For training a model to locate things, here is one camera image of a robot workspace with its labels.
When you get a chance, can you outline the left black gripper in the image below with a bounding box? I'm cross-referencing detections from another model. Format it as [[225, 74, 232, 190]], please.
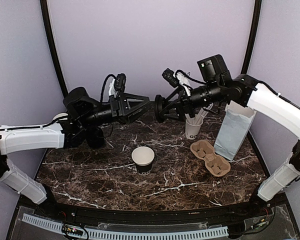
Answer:
[[79, 91, 152, 129]]

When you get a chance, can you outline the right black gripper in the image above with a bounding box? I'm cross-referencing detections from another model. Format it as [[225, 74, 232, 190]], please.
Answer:
[[159, 79, 224, 121]]

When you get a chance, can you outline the stack of black lids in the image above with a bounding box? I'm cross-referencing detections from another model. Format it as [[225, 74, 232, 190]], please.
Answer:
[[86, 126, 105, 149]]

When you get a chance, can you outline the black paper coffee cup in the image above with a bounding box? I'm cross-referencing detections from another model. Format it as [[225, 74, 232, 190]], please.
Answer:
[[131, 146, 155, 175]]

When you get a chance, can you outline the stack of paper cups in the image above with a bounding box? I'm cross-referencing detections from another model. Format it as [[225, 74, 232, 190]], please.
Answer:
[[52, 112, 69, 123]]

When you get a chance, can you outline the white paper bag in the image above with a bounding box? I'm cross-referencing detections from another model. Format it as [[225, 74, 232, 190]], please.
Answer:
[[214, 101, 257, 162]]

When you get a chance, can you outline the brown cardboard cup carrier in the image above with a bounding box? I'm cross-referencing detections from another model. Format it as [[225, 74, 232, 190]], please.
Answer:
[[190, 140, 231, 177]]

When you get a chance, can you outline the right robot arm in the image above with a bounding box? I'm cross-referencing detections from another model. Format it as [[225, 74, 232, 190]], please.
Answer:
[[155, 54, 300, 217]]

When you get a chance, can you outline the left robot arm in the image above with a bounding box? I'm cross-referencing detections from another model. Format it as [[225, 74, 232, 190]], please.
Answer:
[[0, 87, 150, 218]]

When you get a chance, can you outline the white cup holding straws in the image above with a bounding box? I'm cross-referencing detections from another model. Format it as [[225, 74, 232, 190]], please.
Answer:
[[185, 118, 204, 140]]

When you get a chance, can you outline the green circuit board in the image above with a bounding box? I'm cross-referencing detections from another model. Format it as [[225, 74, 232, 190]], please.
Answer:
[[61, 224, 84, 236]]

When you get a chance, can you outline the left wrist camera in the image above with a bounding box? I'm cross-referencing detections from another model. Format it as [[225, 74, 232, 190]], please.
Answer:
[[108, 73, 127, 97]]

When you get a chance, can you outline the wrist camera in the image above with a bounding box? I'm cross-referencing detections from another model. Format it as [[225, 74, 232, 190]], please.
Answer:
[[108, 73, 127, 97], [162, 68, 193, 96]]

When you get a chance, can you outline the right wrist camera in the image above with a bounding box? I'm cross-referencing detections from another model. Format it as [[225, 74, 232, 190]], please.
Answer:
[[162, 68, 193, 96]]

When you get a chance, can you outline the left black frame post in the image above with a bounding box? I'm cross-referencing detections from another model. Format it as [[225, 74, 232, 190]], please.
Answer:
[[39, 0, 68, 97]]

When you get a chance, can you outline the black front table rail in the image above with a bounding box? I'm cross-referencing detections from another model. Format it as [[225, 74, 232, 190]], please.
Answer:
[[32, 202, 272, 226]]

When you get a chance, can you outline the white slotted cable duct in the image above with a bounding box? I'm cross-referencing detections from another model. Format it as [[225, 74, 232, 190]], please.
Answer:
[[21, 213, 229, 240]]

